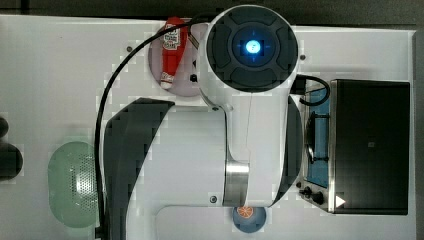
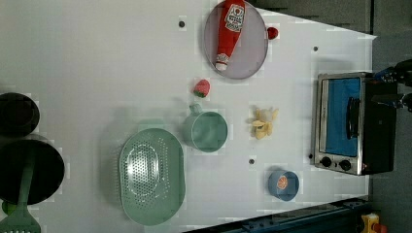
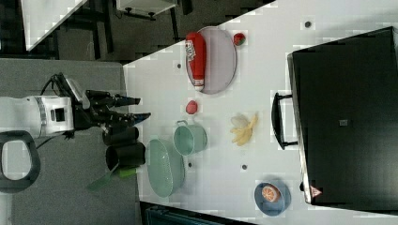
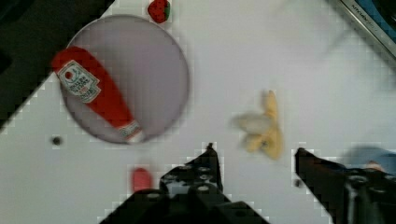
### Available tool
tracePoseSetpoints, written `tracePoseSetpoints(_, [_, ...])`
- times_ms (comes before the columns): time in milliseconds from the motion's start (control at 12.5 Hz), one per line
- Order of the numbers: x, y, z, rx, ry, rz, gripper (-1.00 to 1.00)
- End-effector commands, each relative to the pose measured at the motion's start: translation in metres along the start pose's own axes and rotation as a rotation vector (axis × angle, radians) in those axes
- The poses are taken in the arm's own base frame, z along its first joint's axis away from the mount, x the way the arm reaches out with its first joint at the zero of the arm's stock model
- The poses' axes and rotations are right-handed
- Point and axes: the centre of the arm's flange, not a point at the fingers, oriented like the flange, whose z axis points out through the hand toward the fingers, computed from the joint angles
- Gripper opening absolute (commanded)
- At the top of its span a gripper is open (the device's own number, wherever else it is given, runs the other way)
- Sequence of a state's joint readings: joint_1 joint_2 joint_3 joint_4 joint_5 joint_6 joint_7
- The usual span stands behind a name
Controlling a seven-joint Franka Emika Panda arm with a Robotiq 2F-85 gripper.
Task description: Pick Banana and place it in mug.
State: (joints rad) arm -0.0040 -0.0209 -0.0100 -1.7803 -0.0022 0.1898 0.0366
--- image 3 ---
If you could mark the black toaster oven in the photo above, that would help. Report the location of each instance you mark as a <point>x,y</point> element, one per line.
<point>345,104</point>

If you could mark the black cylinder cup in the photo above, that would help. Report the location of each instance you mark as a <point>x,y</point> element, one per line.
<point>120,136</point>
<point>125,156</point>

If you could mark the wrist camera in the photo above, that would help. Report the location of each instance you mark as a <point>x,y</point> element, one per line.
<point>78,93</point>

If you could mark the red strawberry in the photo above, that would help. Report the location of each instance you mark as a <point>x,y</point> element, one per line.
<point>192,107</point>

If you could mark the grey round plate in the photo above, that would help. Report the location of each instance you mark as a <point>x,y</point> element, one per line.
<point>221,60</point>

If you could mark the green spatula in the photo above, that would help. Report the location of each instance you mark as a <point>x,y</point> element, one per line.
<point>117,170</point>

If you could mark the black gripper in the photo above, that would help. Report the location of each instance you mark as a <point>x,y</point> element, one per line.
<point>94,110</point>

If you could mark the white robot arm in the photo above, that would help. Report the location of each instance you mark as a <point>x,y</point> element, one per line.
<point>46,116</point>

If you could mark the green perforated colander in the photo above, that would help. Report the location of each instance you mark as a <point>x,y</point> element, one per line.
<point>165,167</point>

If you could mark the peeled yellow banana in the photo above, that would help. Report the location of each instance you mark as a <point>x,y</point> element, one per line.
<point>243,128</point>

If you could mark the green mug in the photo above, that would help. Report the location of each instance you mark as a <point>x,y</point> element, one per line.
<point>189,138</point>

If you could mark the orange slice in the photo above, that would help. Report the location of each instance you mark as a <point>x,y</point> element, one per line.
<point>271,193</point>

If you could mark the blue bowl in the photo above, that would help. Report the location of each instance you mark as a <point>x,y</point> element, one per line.
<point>268,208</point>

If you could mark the red ketchup bottle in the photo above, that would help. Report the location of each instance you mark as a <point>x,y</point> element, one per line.
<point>196,54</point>

